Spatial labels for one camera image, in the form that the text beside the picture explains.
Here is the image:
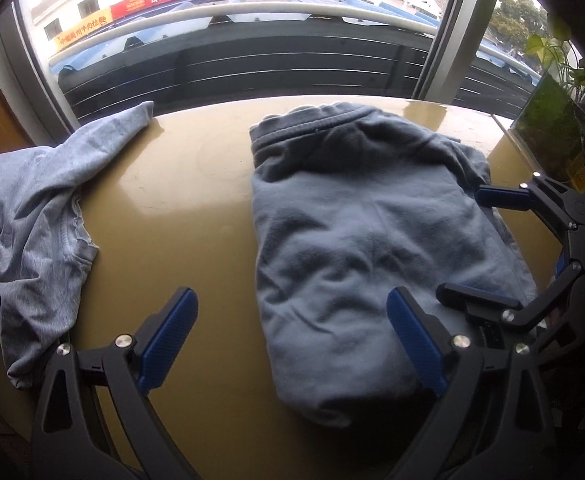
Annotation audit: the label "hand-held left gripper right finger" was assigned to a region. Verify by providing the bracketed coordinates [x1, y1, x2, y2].
[386, 286, 558, 480]

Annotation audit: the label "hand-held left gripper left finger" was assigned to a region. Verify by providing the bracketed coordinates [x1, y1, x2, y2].
[30, 287, 200, 480]

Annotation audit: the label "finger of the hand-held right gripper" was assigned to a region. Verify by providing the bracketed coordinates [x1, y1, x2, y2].
[436, 260, 583, 335]
[475, 172, 580, 250]

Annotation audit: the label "blue-grey pants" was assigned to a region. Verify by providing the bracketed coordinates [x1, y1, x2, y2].
[249, 101, 538, 429]

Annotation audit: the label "glass plant tank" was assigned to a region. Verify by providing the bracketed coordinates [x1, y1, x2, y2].
[515, 72, 585, 184]

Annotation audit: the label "green leafy plant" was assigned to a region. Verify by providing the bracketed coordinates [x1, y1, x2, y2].
[525, 15, 585, 106]

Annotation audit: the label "light grey t-shirt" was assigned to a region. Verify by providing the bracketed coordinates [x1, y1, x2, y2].
[0, 101, 154, 391]

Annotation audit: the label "balcony railing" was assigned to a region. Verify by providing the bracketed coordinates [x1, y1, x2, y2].
[47, 2, 543, 126]

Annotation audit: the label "yellow shop sign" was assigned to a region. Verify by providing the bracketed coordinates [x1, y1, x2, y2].
[55, 7, 113, 52]

